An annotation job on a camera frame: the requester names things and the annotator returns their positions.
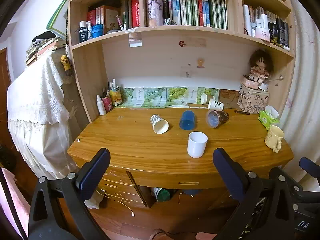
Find dark bottle white cap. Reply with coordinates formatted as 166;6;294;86
79;21;88;43

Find green bottle under desk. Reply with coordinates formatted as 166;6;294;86
151;187;171;203

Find letter print fabric bag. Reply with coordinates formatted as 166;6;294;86
237;83;269;114

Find green grape cardboard sheet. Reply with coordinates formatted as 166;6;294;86
120;87;220;108

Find white spray bottle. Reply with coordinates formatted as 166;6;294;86
97;95;106;115

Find blue lidded jar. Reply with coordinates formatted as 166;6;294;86
91;24;104;38

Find red cylindrical can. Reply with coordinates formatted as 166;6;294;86
102;96;113;113

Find yellow duck wall sticker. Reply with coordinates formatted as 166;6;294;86
197;59;204;68

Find blue plastic cup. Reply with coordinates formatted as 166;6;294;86
179;110;195;131

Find checkered paper cup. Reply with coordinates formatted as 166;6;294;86
150;114;169;134

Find row of books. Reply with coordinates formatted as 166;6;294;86
160;0;228;30

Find white lace cloth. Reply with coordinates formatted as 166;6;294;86
7;51;77;179

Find brown sleeve paper cup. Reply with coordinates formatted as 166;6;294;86
200;93;215;105

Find green tissue pack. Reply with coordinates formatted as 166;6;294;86
258;111;279;130

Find wooden desk drawers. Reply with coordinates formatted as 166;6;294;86
98;166;156;208

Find floral cylindrical tube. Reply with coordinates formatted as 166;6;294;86
147;0;163;27

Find black pen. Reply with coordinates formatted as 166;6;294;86
234;110;250;115

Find wooden bookshelf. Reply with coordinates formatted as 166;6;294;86
68;0;295;121

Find white ceramic cup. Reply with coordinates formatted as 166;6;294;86
187;132;208;158

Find bamboo print paper cup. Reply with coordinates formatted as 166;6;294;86
208;98;224;111

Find yellow cartoon mug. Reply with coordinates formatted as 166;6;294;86
265;125;284;153

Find pink square wall sticker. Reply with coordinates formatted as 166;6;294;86
180;67;192;78

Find brown hair rag doll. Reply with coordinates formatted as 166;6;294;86
249;49;273;85

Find dark printed plastic cup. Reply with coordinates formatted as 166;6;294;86
206;110;229;128

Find orange juice carton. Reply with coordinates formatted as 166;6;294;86
109;87;122;106

